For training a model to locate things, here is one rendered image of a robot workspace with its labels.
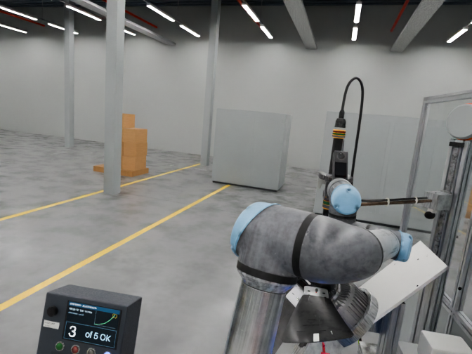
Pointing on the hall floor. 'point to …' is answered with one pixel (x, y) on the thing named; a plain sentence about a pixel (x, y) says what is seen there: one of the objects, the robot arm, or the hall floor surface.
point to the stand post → (390, 331)
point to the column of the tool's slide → (423, 315)
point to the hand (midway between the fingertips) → (332, 173)
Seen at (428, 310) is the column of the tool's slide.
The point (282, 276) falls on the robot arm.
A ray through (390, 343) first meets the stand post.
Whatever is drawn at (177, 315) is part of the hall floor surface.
